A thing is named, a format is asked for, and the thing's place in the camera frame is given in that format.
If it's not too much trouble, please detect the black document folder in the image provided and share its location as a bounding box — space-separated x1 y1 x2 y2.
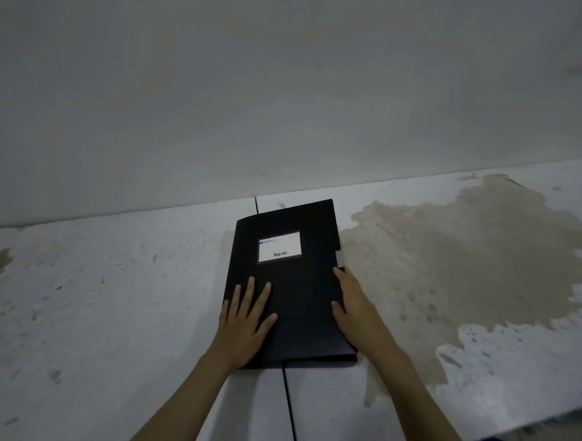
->
218 198 359 372

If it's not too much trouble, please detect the person's right forearm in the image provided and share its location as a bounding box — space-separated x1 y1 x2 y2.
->
372 346 466 441

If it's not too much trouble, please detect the person's left hand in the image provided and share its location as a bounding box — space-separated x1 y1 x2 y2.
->
203 275 282 374

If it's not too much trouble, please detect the person's right hand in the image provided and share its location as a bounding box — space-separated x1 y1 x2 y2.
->
330 263 400 367

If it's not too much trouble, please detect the person's left forearm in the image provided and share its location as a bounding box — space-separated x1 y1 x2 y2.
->
103 350 241 441

